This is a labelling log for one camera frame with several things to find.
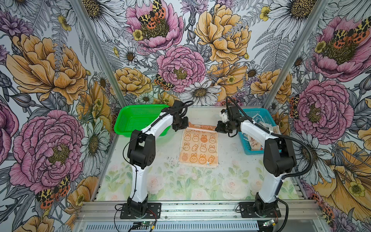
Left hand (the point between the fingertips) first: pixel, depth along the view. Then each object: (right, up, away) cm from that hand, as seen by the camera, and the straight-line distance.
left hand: (184, 129), depth 96 cm
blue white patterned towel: (+55, +7, +16) cm, 58 cm away
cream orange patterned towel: (+59, 0, 0) cm, 59 cm away
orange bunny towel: (+10, -12, +3) cm, 15 cm away
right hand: (+21, -2, -1) cm, 21 cm away
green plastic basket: (-43, +8, +19) cm, 47 cm away
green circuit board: (-18, -44, -25) cm, 54 cm away
